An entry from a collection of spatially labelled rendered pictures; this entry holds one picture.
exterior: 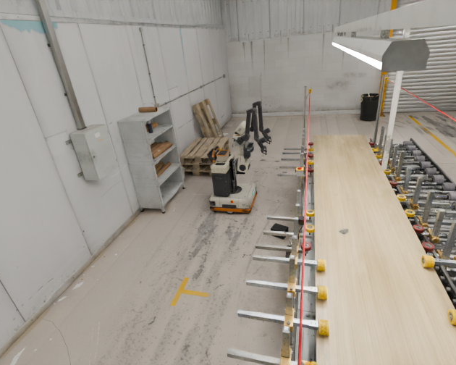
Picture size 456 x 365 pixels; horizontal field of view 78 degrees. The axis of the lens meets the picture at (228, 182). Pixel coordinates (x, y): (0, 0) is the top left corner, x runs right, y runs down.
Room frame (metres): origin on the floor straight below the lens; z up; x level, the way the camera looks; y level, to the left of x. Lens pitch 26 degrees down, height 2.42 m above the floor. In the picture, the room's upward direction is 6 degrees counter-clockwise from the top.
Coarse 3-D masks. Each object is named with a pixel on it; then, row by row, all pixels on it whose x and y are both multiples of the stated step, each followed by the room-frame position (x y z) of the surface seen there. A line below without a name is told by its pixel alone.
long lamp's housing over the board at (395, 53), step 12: (336, 36) 2.90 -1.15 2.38; (348, 36) 2.23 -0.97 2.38; (360, 36) 1.84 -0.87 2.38; (348, 48) 1.70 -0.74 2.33; (360, 48) 1.28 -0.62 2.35; (372, 48) 1.06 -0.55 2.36; (384, 48) 0.90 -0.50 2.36; (396, 48) 0.86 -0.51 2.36; (408, 48) 0.85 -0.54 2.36; (420, 48) 0.84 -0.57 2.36; (384, 60) 0.86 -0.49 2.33; (396, 60) 0.86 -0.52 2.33; (408, 60) 0.85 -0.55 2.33; (420, 60) 0.84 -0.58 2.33
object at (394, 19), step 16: (432, 0) 0.62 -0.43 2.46; (448, 0) 0.55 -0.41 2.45; (384, 16) 1.02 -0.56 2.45; (400, 16) 0.83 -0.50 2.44; (416, 16) 0.70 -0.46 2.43; (432, 16) 0.61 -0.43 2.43; (448, 16) 0.54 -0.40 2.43; (336, 32) 3.01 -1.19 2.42; (352, 32) 1.99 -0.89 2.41; (384, 32) 1.13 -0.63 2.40; (400, 80) 3.03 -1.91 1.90; (384, 160) 3.04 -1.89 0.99
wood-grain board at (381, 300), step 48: (336, 144) 3.98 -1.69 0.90; (336, 192) 2.57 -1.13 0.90; (384, 192) 2.47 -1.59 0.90; (336, 240) 1.80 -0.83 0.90; (384, 240) 1.74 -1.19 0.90; (336, 288) 1.33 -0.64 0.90; (384, 288) 1.29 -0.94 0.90; (432, 288) 1.25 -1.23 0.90; (336, 336) 1.00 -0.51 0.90; (384, 336) 0.97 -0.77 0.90; (432, 336) 0.94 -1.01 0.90
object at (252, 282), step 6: (246, 282) 1.41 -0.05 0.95; (252, 282) 1.39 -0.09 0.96; (258, 282) 1.39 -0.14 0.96; (264, 282) 1.38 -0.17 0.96; (270, 282) 1.38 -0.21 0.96; (276, 282) 1.37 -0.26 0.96; (276, 288) 1.34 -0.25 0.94; (282, 288) 1.33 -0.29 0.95; (300, 288) 1.30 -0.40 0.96; (306, 288) 1.30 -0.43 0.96; (312, 288) 1.29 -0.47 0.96; (312, 294) 1.27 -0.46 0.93
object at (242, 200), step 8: (240, 184) 4.21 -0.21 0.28; (248, 184) 4.18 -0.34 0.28; (240, 192) 3.93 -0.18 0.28; (248, 192) 3.91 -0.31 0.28; (256, 192) 4.19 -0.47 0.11; (216, 200) 3.81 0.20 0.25; (224, 200) 3.77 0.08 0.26; (232, 200) 3.74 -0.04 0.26; (240, 200) 3.71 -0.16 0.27; (248, 200) 3.68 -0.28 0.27; (216, 208) 3.81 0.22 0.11; (224, 208) 3.77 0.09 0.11; (232, 208) 3.73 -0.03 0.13; (240, 208) 3.70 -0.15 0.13; (248, 208) 3.66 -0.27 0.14
